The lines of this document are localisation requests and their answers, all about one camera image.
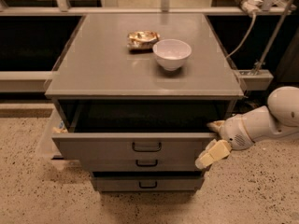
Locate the white power strip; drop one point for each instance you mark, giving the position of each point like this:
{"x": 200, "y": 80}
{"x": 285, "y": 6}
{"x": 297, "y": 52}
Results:
{"x": 250, "y": 7}

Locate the white ceramic bowl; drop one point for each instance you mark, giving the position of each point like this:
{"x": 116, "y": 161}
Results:
{"x": 171, "y": 54}

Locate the grey top drawer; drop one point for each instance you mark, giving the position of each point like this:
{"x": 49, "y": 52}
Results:
{"x": 136, "y": 129}

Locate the clear plastic storage bin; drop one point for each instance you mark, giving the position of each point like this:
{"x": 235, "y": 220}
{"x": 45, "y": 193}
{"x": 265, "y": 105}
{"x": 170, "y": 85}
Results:
{"x": 46, "y": 148}

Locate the grey bottom drawer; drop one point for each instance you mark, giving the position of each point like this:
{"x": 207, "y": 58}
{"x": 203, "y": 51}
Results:
{"x": 151, "y": 183}

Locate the grey drawer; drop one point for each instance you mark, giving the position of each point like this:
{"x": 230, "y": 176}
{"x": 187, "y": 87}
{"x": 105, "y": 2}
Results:
{"x": 136, "y": 129}
{"x": 151, "y": 183}
{"x": 134, "y": 165}

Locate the diagonal metal rod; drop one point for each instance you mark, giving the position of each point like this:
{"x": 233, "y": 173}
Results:
{"x": 258, "y": 65}

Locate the grey middle drawer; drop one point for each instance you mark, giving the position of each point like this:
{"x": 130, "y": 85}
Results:
{"x": 134, "y": 165}

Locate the crumpled gold snack bag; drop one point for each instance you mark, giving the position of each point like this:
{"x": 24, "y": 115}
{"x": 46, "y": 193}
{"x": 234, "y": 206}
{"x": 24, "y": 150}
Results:
{"x": 142, "y": 40}

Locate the grey metal rail frame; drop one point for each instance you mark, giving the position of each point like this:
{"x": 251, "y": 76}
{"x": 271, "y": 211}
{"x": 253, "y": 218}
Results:
{"x": 28, "y": 78}

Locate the grey drawer cabinet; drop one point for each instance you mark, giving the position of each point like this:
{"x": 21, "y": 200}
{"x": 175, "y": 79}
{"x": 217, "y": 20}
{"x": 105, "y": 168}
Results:
{"x": 131, "y": 124}

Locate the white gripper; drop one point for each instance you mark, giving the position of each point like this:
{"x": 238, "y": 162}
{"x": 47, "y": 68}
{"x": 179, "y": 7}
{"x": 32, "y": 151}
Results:
{"x": 235, "y": 132}

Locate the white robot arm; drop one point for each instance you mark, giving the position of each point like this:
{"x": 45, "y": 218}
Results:
{"x": 278, "y": 120}

